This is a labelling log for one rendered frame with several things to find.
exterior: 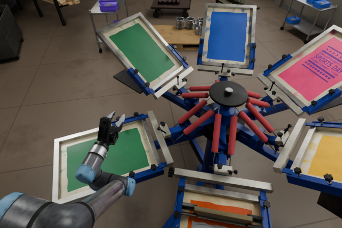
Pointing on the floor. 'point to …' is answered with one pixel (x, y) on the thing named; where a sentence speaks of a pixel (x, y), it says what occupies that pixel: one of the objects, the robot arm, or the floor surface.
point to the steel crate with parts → (8, 35)
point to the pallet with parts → (182, 32)
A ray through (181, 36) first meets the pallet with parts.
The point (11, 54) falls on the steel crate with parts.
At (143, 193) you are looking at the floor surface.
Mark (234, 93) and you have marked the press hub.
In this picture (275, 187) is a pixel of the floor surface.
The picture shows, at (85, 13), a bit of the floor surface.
